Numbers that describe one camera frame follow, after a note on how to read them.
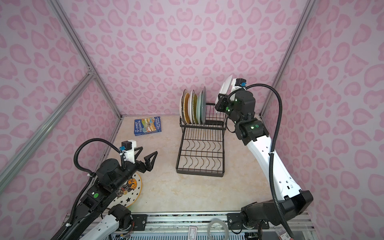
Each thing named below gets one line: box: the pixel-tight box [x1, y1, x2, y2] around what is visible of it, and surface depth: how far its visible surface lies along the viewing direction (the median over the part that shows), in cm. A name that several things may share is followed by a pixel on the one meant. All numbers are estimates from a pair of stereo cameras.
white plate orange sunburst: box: [215, 75, 233, 106], surface depth 69 cm
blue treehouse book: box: [134, 116, 162, 136], surface depth 112 cm
